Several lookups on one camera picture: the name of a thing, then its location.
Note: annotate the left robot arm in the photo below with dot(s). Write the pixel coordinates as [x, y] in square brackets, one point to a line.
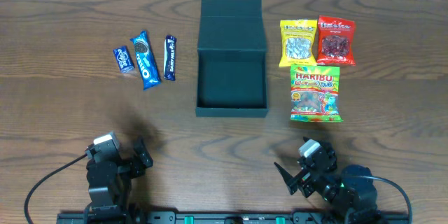
[110, 181]

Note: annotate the small blue Eclipse mint pack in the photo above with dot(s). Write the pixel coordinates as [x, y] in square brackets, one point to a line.
[123, 59]

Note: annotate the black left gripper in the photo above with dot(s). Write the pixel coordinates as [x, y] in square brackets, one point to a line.
[134, 162]

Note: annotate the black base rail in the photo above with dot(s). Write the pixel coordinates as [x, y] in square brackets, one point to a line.
[169, 217]

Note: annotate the dark blue Dairy Milk bar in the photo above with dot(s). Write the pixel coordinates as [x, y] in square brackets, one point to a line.
[169, 57]

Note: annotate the red candy bag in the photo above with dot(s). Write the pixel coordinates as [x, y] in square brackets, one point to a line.
[335, 37]

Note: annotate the green Haribo gummy bag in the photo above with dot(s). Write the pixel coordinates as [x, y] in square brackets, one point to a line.
[314, 93]

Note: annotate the dark green open gift box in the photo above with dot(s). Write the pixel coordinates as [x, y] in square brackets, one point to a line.
[232, 51]

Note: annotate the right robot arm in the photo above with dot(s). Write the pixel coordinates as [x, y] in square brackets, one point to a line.
[351, 194]

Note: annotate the yellow candy bag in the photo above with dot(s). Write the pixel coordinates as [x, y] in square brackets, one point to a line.
[297, 39]

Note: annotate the blue Oreo cookie pack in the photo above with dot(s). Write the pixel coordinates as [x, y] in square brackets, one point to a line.
[146, 61]

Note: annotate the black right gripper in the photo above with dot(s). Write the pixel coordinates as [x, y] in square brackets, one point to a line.
[299, 177]

